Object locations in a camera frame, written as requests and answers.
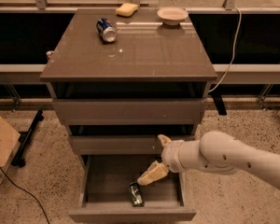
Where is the black stand leg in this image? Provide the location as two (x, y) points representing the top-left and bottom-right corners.
(11, 110), (44, 167)

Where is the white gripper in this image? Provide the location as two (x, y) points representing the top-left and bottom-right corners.
(137, 134), (185, 186)

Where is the grey top drawer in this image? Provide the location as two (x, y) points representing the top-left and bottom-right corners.
(52, 99), (206, 125)

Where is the white cable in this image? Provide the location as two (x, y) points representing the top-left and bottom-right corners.
(208, 7), (243, 94)

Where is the green soda can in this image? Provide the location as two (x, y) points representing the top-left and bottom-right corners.
(129, 182), (145, 207)

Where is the small can behind cabinet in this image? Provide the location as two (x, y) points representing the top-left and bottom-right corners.
(46, 50), (54, 61)

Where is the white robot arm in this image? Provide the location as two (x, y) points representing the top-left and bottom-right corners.
(137, 131), (280, 190)

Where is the grey drawer cabinet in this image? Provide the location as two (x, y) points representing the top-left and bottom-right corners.
(39, 7), (218, 173)

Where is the yellow sponge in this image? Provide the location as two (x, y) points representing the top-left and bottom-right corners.
(116, 3), (138, 17)

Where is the blue soda can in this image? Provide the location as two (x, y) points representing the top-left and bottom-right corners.
(96, 18), (117, 43)

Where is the grey open bottom drawer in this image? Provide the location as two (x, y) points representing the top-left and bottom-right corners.
(69, 155), (196, 223)

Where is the black bracket under rail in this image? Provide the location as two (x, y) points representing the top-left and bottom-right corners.
(211, 92), (227, 116)

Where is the black floor cable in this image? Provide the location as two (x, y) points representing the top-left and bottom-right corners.
(0, 140), (51, 224)

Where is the cardboard box left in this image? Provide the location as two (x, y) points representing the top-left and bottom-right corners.
(0, 116), (21, 185)

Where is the grey middle drawer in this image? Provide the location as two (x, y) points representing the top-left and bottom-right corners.
(69, 135), (163, 155)

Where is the white shallow bowl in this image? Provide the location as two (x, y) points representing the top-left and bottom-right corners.
(157, 7), (189, 25)

